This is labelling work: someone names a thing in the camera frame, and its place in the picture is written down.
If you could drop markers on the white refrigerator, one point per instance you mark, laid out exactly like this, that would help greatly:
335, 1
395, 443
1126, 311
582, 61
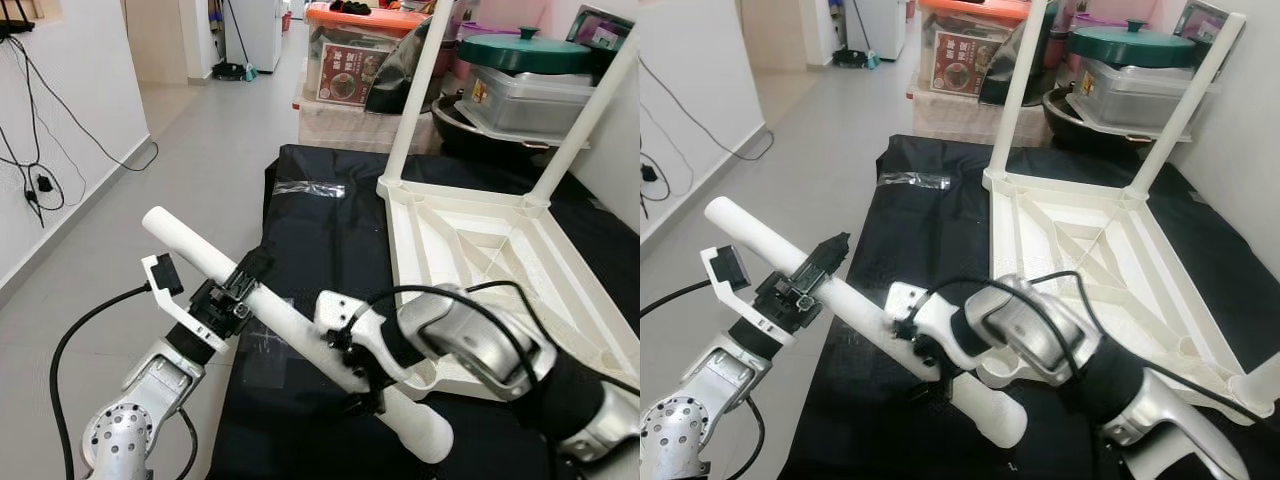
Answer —
262, 30
885, 25

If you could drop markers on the green head mop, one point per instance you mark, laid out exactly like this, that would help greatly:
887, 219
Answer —
855, 60
235, 70

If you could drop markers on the long clear tape strip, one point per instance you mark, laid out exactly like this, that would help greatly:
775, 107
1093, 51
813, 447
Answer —
915, 180
308, 188

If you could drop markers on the white plastic table top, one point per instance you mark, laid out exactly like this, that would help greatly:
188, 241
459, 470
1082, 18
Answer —
450, 240
1060, 230

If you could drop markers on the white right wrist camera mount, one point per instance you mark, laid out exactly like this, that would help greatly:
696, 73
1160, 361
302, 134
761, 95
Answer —
910, 300
345, 305

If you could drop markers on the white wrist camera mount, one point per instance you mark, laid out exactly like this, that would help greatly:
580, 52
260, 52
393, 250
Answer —
910, 300
345, 305
760, 315
190, 322

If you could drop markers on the beige cardboard box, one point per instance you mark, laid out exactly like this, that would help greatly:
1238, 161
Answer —
340, 128
950, 120

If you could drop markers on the clear plastic storage box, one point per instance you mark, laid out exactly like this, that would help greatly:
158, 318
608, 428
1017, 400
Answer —
530, 105
1135, 95

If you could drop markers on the black wok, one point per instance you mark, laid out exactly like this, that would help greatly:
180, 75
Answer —
1075, 125
470, 135

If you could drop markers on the pink plastic container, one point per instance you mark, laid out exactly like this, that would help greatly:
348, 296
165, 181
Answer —
500, 15
1110, 10

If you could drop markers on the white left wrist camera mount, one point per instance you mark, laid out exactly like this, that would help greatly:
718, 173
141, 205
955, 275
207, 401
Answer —
760, 315
190, 322

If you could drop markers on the black tablecloth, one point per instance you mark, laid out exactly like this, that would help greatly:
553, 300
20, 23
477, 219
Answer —
320, 230
930, 220

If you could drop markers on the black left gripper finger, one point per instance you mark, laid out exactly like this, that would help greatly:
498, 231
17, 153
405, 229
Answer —
255, 266
825, 258

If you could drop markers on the black wall router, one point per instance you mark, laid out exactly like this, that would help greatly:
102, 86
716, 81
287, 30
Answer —
12, 20

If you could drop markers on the wide clear tape patch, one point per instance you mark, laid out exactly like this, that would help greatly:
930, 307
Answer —
262, 370

